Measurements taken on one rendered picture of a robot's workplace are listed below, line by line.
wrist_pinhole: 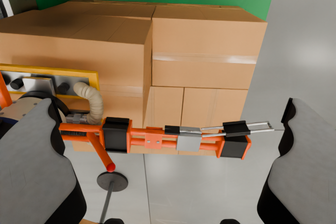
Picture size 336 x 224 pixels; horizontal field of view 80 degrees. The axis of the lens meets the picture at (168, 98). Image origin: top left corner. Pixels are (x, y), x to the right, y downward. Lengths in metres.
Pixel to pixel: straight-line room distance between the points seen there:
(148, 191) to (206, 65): 2.19
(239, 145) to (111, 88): 0.51
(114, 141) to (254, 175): 2.45
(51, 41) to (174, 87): 0.72
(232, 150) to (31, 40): 0.75
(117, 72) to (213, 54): 0.60
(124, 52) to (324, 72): 1.86
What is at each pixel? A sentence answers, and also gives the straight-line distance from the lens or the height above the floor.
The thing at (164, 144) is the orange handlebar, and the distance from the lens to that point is 0.63.
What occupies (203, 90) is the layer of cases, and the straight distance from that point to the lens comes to 1.27.
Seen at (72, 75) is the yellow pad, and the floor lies 1.07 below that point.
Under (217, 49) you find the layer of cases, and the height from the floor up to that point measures 0.54.
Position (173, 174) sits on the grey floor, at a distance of 2.71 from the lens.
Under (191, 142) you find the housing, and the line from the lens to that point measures 0.61.
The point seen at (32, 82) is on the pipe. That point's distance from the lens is 0.73.
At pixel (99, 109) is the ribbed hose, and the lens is 0.65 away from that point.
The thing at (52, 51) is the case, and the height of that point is 0.94.
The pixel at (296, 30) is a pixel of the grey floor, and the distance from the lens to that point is 1.95.
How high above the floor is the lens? 1.63
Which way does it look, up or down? 58 degrees down
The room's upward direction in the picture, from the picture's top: 179 degrees counter-clockwise
